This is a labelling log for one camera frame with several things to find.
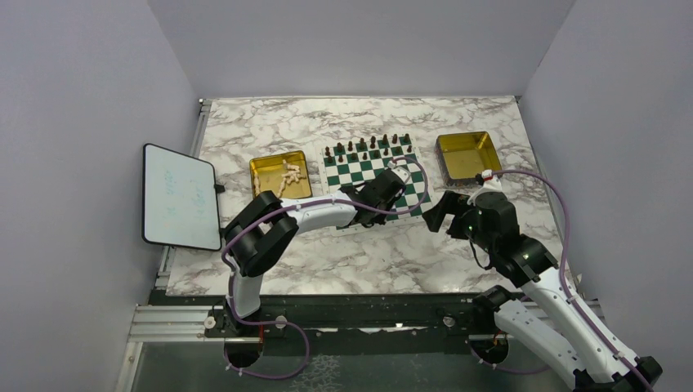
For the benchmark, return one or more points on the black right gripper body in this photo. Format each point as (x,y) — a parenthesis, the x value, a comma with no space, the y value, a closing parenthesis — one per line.
(465,225)

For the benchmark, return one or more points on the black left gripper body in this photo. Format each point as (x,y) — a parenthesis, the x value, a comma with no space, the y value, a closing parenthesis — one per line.
(383,206)

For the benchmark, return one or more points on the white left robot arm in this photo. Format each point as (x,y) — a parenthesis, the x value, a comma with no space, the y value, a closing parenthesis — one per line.
(260,234)

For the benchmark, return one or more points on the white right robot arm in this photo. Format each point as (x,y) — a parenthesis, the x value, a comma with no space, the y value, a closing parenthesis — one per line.
(577,344)

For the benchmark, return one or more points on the green white chess board mat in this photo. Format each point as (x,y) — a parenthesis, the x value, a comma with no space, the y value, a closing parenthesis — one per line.
(417,196)

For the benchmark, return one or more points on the gold tin with white pieces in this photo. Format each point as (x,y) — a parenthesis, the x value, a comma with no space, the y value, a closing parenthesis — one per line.
(285,175)

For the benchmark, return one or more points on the empty gold tin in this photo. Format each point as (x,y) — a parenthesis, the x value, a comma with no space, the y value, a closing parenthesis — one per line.
(461,156)

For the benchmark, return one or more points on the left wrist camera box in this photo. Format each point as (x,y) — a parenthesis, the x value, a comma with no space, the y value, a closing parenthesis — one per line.
(402,172)

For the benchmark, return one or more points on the small whiteboard with black frame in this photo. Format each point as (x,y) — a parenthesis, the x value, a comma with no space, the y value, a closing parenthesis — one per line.
(179,200)

